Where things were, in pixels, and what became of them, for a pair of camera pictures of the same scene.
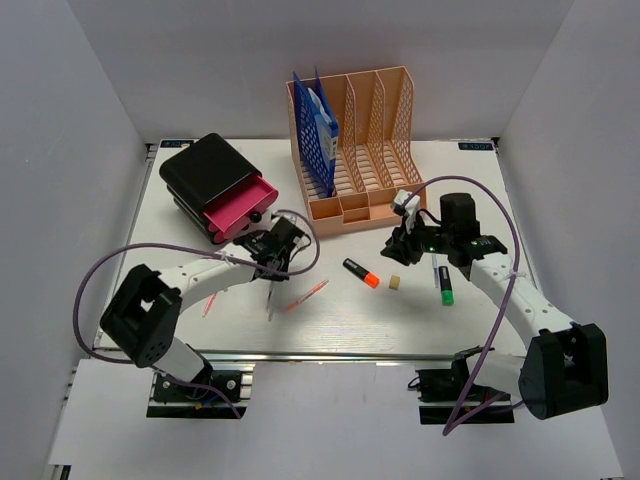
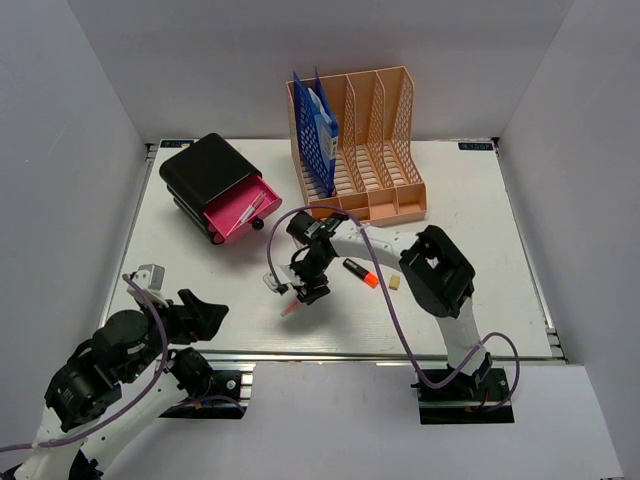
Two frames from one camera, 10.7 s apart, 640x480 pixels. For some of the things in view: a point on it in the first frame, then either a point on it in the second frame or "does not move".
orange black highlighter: (369, 278) does not move
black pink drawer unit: (216, 188) does not move
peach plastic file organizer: (377, 158) does not move
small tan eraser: (394, 282) does not move
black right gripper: (401, 246) -> (308, 292)
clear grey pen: (268, 308) -> (252, 207)
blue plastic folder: (317, 132) does not move
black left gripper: (277, 276) -> (195, 319)
